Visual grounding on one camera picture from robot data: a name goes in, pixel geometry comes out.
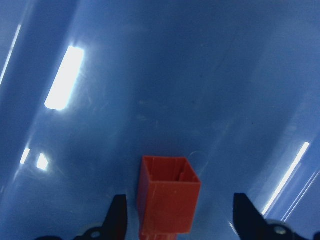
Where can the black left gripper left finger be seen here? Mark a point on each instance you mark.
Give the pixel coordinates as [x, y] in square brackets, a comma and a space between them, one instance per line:
[115, 224]

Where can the red block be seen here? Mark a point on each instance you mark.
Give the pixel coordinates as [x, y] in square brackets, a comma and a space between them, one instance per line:
[167, 197]

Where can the blue plastic tray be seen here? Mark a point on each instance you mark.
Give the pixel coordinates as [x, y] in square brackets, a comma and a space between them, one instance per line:
[89, 87]

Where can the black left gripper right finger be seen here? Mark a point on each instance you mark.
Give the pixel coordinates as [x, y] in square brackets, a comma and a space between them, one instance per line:
[250, 224]

